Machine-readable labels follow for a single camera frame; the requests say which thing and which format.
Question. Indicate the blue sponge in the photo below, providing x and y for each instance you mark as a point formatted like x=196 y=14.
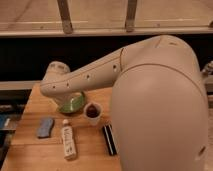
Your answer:
x=45 y=127

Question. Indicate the white bottle with label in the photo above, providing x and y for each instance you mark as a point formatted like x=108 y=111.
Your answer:
x=68 y=140

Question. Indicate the white cup with dark drink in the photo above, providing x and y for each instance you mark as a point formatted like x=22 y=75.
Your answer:
x=92 y=112

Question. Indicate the green bowl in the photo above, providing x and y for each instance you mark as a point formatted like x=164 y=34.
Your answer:
x=75 y=104

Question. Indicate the right metal post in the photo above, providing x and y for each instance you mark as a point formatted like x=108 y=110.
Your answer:
x=130 y=15

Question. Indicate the left metal post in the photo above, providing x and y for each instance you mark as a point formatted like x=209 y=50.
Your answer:
x=65 y=16

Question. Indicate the metal post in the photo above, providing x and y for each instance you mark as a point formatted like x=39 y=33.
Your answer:
x=130 y=15
x=65 y=16

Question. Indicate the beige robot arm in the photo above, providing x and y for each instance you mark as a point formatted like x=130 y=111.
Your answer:
x=159 y=105

